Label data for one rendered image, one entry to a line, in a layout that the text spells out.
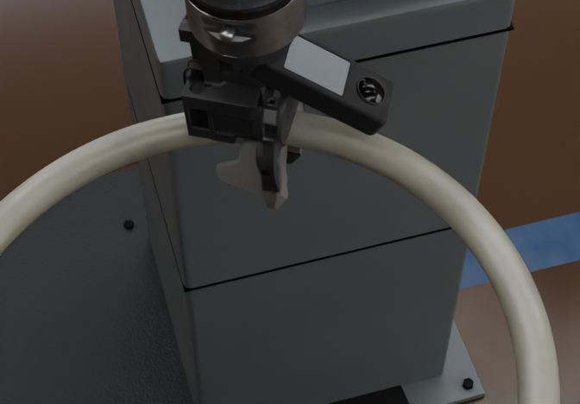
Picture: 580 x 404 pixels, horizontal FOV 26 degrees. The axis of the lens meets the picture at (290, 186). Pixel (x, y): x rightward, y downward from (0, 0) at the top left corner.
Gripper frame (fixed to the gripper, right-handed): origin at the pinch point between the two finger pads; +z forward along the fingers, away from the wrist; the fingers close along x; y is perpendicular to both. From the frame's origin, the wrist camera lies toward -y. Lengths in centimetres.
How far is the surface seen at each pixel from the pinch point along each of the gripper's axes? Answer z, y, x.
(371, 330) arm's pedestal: 72, -2, -25
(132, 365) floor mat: 90, 36, -20
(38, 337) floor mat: 89, 53, -21
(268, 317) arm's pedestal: 61, 11, -18
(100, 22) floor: 95, 68, -93
